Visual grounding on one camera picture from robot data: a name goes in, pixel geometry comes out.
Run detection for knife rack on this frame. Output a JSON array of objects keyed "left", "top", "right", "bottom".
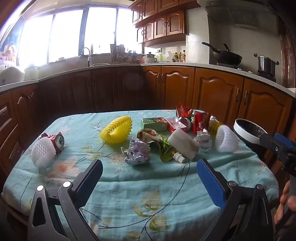
[{"left": 110, "top": 44, "right": 126, "bottom": 63}]

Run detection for metal faucet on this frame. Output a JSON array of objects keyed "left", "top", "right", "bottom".
[{"left": 81, "top": 47, "right": 93, "bottom": 67}]

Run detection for green spout pouch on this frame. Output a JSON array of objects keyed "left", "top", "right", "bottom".
[{"left": 136, "top": 128, "right": 185, "bottom": 164}]

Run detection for pink round cup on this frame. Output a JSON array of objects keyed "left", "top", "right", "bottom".
[{"left": 178, "top": 117, "right": 191, "bottom": 132}]

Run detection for red snack bag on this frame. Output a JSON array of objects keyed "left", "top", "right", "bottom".
[{"left": 176, "top": 103, "right": 194, "bottom": 118}]

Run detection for kitchen window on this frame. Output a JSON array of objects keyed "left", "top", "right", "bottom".
[{"left": 18, "top": 7, "right": 142, "bottom": 67}]

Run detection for small white cooker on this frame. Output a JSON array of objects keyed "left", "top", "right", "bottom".
[{"left": 143, "top": 52, "right": 158, "bottom": 63}]

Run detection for large white appliance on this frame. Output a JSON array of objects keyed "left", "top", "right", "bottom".
[{"left": 0, "top": 66, "right": 25, "bottom": 85}]

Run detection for white crumpled wrapper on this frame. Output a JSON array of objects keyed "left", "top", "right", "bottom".
[{"left": 194, "top": 131, "right": 213, "bottom": 152}]

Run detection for wooden upper cabinets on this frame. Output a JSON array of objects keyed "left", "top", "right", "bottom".
[{"left": 129, "top": 0, "right": 186, "bottom": 48}]

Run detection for wooden lower cabinets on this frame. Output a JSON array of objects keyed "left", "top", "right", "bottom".
[{"left": 0, "top": 65, "right": 295, "bottom": 183}]

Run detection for crushed red can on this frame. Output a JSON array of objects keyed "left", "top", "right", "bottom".
[{"left": 40, "top": 133, "right": 65, "bottom": 154}]

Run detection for range hood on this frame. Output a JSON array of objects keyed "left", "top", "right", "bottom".
[{"left": 196, "top": 0, "right": 279, "bottom": 35}]

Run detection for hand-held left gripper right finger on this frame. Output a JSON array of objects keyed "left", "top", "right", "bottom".
[{"left": 196, "top": 159, "right": 274, "bottom": 241}]

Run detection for steel cooking pot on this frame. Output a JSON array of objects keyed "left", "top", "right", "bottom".
[{"left": 254, "top": 53, "right": 279, "bottom": 78}]

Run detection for white rimmed black bin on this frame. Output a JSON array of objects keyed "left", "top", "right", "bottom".
[{"left": 233, "top": 119, "right": 270, "bottom": 167}]

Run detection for gas stove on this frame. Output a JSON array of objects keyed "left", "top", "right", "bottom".
[{"left": 216, "top": 61, "right": 277, "bottom": 81}]

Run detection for green drink carton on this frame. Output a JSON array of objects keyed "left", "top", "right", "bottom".
[{"left": 141, "top": 117, "right": 168, "bottom": 132}]

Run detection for black wok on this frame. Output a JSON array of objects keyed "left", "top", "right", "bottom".
[{"left": 202, "top": 42, "right": 243, "bottom": 66}]

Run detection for grey kitchen countertop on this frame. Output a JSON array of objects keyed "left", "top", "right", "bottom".
[{"left": 0, "top": 61, "right": 296, "bottom": 98}]

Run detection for red and white box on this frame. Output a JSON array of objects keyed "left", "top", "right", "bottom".
[{"left": 165, "top": 117, "right": 188, "bottom": 133}]

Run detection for white container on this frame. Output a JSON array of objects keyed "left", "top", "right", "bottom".
[{"left": 24, "top": 66, "right": 38, "bottom": 80}]

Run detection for yellow foam fruit net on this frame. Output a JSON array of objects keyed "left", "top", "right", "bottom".
[{"left": 100, "top": 116, "right": 133, "bottom": 144}]

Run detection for wooden cabinets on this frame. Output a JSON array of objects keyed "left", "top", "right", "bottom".
[
  {"left": 0, "top": 65, "right": 295, "bottom": 183},
  {"left": 129, "top": 0, "right": 186, "bottom": 48}
]

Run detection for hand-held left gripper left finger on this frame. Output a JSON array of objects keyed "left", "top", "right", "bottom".
[{"left": 27, "top": 159, "right": 103, "bottom": 241}]

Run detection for person's right hand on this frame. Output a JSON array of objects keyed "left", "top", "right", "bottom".
[{"left": 274, "top": 179, "right": 296, "bottom": 224}]

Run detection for wall poster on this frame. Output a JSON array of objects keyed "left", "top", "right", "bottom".
[{"left": 0, "top": 30, "right": 19, "bottom": 63}]

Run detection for yellow wrapper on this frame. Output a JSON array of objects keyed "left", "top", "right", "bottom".
[{"left": 208, "top": 116, "right": 223, "bottom": 137}]

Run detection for white paper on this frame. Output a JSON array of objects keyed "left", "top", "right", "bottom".
[{"left": 121, "top": 137, "right": 151, "bottom": 165}]

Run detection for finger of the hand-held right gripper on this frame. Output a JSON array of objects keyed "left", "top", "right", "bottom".
[
  {"left": 274, "top": 133, "right": 296, "bottom": 150},
  {"left": 259, "top": 134, "right": 281, "bottom": 152}
]

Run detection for red crumpled packet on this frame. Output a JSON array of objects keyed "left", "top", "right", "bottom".
[{"left": 193, "top": 111, "right": 211, "bottom": 136}]

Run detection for white foam fruit net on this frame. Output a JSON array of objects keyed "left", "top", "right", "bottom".
[
  {"left": 31, "top": 137, "right": 56, "bottom": 167},
  {"left": 215, "top": 124, "right": 239, "bottom": 153}
]

